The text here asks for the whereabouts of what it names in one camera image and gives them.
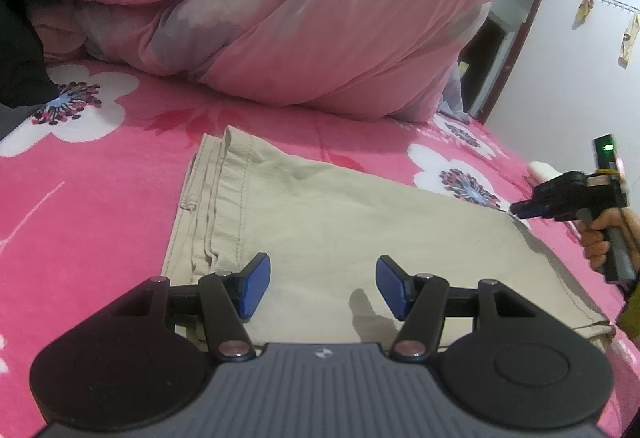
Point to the pink quilt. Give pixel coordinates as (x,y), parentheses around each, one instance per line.
(325,43)

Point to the pink floral blanket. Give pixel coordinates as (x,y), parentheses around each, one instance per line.
(100,178)

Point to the person's olive clothing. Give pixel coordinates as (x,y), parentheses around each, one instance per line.
(631,313)

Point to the wall hook rack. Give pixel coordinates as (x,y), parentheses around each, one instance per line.
(615,4)

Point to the beige hanging bag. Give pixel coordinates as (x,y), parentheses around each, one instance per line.
(630,41)
(584,11)

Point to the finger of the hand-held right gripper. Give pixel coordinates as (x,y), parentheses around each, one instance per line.
(530,208)

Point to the white folded cloth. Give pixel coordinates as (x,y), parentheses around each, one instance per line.
(542,171)

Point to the person's right hand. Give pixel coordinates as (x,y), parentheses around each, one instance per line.
(595,243)

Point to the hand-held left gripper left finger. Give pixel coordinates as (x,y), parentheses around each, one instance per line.
(255,285)

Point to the black garment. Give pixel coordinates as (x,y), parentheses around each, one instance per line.
(20,53)

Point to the beige pants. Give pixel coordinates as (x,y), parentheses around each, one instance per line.
(350,218)

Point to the grey garment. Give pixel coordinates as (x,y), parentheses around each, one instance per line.
(6,121)

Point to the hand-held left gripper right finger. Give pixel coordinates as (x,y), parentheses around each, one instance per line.
(392,285)

